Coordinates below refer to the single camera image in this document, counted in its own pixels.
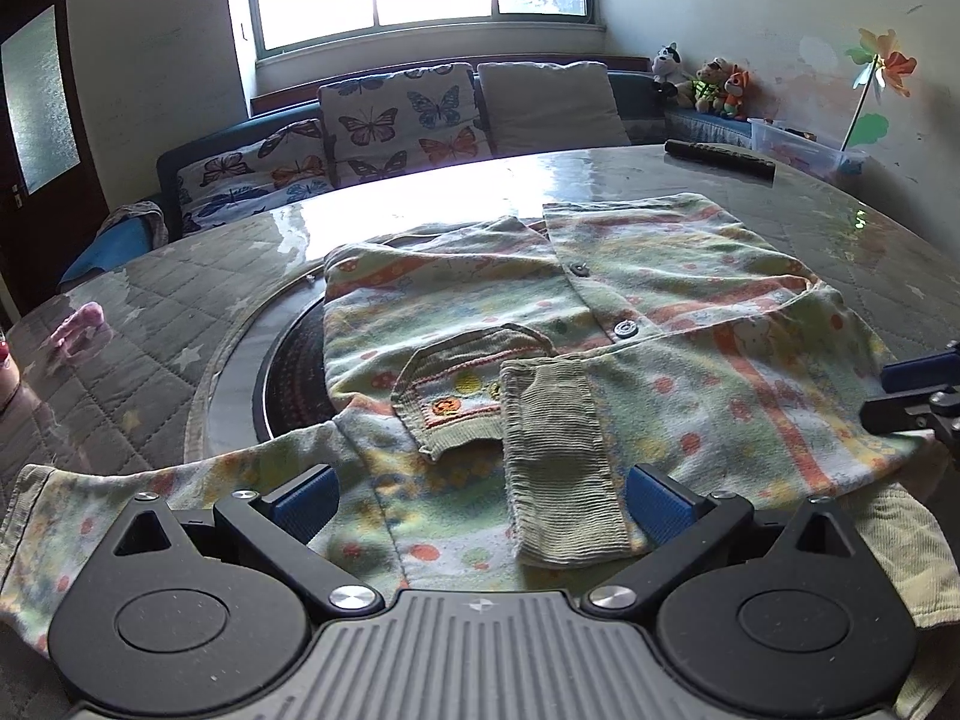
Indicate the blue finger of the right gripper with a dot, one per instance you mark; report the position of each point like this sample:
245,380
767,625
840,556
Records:
928,371

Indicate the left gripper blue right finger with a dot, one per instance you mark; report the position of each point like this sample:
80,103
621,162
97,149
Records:
660,506

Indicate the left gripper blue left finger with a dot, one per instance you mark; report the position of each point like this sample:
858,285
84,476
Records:
304,505

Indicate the colourful patterned children's cardigan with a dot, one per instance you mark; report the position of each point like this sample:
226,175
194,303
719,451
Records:
493,384

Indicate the round black induction cooktop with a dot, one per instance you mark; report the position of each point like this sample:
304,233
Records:
290,391

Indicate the clear plastic storage box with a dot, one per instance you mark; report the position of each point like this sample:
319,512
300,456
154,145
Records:
821,160

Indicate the black remote control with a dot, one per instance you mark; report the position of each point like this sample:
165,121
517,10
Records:
710,155

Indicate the colourful paper pinwheel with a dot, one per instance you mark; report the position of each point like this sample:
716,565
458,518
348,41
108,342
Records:
882,67

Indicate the pink cartoon water bottle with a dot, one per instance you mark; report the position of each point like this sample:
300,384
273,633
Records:
10,375

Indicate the lying butterfly print pillow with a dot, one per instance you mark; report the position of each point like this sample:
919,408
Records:
285,167

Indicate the brown orange plush toys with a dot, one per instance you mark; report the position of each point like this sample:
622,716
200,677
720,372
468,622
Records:
720,88

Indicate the dark blue sofa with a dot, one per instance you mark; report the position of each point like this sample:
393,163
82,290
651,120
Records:
133,230

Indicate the upright butterfly print pillow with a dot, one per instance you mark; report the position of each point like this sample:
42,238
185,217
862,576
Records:
395,124

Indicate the dark wooden door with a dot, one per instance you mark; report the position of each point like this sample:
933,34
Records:
52,200

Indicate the black white plush toy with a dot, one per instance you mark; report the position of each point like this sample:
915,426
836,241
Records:
673,84

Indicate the plain beige pillow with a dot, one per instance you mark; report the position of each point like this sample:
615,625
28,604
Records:
535,108

